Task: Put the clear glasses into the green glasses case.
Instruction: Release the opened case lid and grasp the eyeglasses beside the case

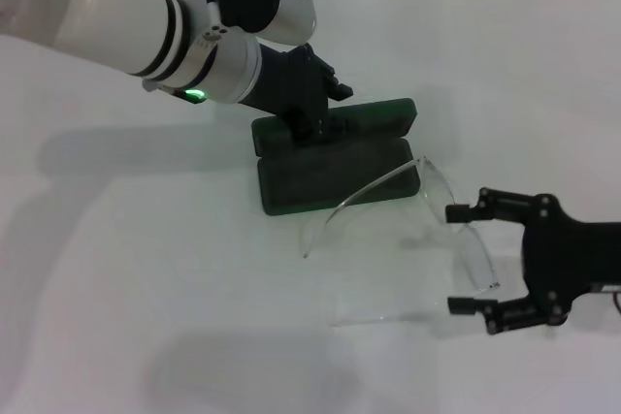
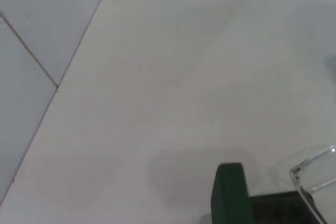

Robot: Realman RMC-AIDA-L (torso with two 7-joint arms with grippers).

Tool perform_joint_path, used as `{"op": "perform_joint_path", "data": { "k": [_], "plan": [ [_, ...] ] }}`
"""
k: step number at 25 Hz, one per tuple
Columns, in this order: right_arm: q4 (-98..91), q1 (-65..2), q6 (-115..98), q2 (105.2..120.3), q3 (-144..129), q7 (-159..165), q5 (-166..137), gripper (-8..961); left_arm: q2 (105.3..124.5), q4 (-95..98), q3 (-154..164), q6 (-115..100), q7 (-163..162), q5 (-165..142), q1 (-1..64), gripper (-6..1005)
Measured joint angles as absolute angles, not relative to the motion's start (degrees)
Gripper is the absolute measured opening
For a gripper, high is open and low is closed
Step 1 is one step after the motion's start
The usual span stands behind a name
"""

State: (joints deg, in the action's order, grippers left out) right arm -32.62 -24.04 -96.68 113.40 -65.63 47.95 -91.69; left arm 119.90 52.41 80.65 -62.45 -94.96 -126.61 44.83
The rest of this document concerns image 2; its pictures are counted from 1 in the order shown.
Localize green glasses case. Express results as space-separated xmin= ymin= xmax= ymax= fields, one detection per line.
xmin=209 ymin=162 xmax=329 ymax=224

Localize clear plastic glasses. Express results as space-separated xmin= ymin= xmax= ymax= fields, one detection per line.
xmin=288 ymin=144 xmax=336 ymax=224

